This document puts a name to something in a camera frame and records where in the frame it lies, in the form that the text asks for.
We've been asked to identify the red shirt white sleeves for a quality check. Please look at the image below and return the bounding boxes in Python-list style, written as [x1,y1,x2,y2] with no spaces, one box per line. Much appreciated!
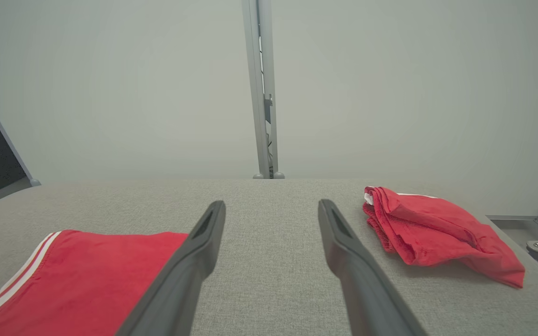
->
[0,230,190,336]

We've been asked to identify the red shorts white hem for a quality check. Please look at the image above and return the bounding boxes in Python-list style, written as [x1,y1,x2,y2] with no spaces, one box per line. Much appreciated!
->
[362,186,526,289]

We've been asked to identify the black electronics rack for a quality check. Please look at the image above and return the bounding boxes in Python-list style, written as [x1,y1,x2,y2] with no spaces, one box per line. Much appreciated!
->
[0,69,42,187]

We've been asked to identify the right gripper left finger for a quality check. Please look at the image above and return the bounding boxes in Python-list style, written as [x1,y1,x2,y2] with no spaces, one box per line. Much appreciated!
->
[116,201,227,336]

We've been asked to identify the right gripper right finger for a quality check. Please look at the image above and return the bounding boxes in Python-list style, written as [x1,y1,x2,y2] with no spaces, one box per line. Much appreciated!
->
[318,199,429,336]

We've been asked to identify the grey metal partition post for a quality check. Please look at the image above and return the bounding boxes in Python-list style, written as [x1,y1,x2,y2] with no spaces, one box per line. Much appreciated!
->
[242,0,280,179]

